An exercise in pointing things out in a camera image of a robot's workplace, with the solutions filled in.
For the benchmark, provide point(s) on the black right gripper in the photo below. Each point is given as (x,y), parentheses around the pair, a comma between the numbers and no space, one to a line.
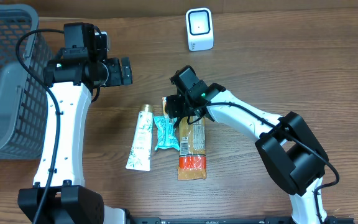
(171,112)

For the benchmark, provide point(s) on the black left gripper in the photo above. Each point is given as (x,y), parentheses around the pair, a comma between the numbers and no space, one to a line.
(117,72)

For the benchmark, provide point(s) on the teal snack packet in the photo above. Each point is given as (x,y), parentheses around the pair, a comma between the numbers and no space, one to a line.
(166,137)

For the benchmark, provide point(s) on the orange long noodle packet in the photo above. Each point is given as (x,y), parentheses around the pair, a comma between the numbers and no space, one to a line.
(192,158)

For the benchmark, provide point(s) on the white tube with gold cap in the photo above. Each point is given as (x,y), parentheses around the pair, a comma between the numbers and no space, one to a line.
(140,154)

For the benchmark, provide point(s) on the small orange sachet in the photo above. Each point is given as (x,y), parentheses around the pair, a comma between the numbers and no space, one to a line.
(164,103)

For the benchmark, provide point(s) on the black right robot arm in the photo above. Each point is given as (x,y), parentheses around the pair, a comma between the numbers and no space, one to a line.
(292,155)

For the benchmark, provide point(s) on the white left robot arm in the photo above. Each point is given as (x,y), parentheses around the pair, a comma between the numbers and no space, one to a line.
(58,194)

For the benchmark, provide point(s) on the white barcode scanner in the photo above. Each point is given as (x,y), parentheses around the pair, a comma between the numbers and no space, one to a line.
(199,29)

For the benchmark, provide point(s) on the brown cardboard backdrop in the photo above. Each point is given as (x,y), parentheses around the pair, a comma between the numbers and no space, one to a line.
(97,9)

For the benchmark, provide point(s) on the grey plastic shopping basket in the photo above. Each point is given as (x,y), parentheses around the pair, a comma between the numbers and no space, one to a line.
(23,102)

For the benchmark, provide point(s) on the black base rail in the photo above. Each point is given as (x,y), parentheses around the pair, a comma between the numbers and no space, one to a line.
(157,220)

